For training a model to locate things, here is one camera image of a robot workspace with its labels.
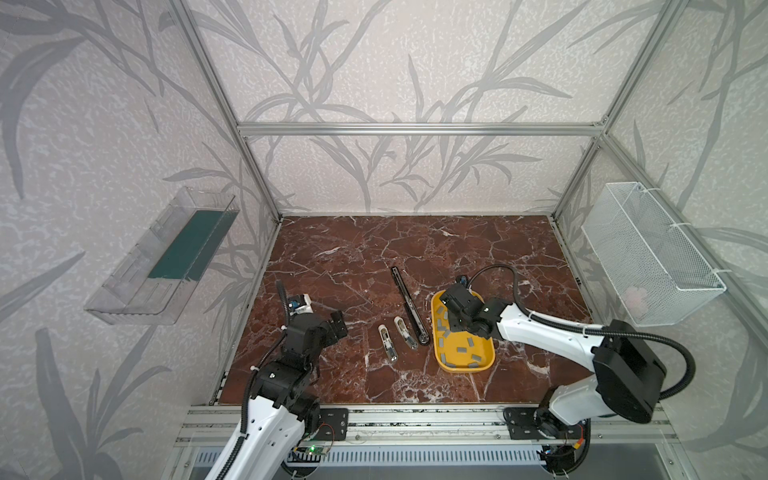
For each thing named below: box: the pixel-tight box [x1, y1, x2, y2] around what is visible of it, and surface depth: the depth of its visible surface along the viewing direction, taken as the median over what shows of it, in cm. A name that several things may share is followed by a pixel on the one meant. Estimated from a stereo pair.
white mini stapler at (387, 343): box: [378, 324, 398, 362], surface depth 86 cm
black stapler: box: [391, 266, 431, 346], surface depth 93 cm
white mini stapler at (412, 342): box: [394, 316, 418, 349], surface depth 89 cm
